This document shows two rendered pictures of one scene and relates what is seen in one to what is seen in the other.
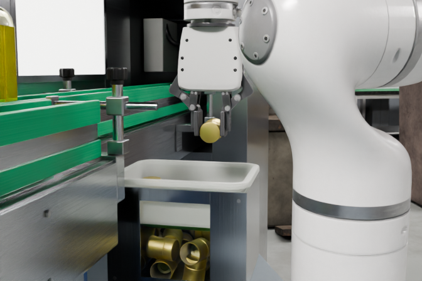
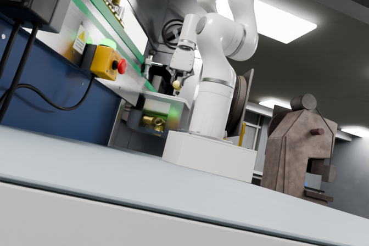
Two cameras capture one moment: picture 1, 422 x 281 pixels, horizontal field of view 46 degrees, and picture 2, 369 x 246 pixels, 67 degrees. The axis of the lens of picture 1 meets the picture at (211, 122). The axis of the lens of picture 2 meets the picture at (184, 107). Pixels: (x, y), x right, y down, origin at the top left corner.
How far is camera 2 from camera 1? 0.59 m
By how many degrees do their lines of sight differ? 16
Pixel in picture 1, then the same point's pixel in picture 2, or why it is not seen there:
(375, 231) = (221, 87)
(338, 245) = (210, 89)
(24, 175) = (123, 53)
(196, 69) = (177, 61)
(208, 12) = (186, 43)
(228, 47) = (189, 56)
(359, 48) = (225, 33)
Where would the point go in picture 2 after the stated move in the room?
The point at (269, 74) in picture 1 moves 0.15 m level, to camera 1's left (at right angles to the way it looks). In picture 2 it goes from (201, 36) to (157, 24)
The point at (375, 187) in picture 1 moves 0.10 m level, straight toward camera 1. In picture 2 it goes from (223, 74) to (219, 62)
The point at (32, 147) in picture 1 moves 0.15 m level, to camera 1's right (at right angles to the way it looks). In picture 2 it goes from (127, 49) to (168, 59)
